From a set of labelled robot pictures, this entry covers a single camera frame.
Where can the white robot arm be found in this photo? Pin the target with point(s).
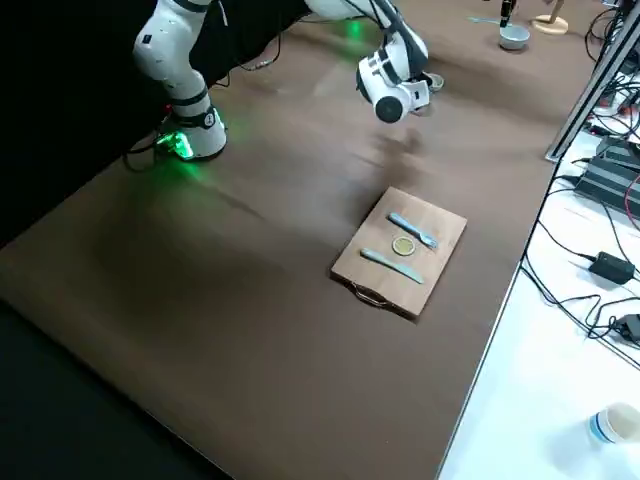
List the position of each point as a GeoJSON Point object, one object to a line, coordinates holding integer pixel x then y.
{"type": "Point", "coordinates": [170, 55]}

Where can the white round bowl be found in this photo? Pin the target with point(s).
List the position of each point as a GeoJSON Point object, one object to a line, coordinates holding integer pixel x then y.
{"type": "Point", "coordinates": [514, 37]}

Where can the wooden mug stand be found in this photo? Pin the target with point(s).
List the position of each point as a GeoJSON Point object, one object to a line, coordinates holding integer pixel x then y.
{"type": "Point", "coordinates": [550, 25]}

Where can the black electronics box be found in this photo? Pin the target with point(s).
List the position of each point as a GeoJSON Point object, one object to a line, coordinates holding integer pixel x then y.
{"type": "Point", "coordinates": [612, 175]}

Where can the wooden cutting board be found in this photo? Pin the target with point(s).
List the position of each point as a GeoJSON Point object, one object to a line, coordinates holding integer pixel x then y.
{"type": "Point", "coordinates": [440, 225]}

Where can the light blue plastic fork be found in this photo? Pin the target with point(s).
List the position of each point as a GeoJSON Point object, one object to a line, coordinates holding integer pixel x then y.
{"type": "Point", "coordinates": [412, 230]}

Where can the yellow lemon slice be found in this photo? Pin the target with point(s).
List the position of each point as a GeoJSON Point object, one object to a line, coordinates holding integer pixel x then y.
{"type": "Point", "coordinates": [403, 245]}

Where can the black power adapter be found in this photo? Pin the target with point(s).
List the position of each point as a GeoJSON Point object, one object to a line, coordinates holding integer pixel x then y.
{"type": "Point", "coordinates": [630, 327]}
{"type": "Point", "coordinates": [611, 267]}

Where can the pale green plastic knife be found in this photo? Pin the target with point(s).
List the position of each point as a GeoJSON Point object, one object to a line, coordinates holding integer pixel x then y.
{"type": "Point", "coordinates": [390, 265]}

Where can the aluminium profile post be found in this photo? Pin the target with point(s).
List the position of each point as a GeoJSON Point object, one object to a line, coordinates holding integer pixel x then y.
{"type": "Point", "coordinates": [590, 82]}

